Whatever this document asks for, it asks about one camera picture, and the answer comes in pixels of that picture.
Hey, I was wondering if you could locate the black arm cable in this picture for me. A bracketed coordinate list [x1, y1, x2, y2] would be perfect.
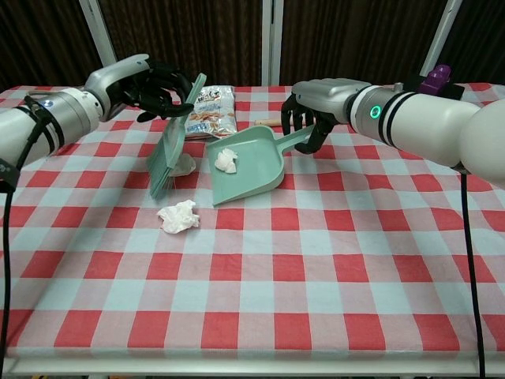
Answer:
[0, 94, 44, 358]
[459, 169, 487, 379]

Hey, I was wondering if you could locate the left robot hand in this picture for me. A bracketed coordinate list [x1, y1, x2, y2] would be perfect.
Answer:
[84, 54, 195, 122]

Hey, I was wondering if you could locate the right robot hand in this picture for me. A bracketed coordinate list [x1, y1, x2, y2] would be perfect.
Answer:
[280, 78, 372, 155]

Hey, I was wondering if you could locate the purple plastic object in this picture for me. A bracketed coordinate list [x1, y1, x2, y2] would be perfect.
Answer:
[420, 63, 453, 96]

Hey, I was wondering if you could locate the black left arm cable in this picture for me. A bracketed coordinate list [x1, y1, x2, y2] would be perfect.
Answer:
[0, 94, 44, 358]

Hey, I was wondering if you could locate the dark brown corrugated panel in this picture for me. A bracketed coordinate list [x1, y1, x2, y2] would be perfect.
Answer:
[96, 0, 264, 87]
[0, 0, 102, 90]
[441, 0, 505, 86]
[279, 0, 449, 86]

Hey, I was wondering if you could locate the tissue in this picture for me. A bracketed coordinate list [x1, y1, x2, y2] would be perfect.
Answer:
[173, 152, 197, 177]
[214, 148, 240, 174]
[156, 200, 201, 235]

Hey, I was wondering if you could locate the green dustpan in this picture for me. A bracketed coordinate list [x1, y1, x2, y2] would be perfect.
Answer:
[206, 122, 319, 207]

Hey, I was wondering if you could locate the white snack bag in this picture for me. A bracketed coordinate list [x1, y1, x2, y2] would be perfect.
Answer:
[185, 84, 238, 140]

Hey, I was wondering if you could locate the white partition post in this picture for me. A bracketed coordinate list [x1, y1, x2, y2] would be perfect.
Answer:
[77, 0, 126, 70]
[261, 0, 284, 86]
[420, 0, 463, 78]

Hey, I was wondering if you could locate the green hand brush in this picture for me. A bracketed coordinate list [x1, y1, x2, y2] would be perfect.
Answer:
[148, 73, 208, 198]

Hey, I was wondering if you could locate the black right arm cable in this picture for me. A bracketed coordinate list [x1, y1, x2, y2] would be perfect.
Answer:
[459, 169, 487, 379]

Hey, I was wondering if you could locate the red white checked tablecloth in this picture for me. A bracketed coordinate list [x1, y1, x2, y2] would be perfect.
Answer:
[0, 83, 505, 360]

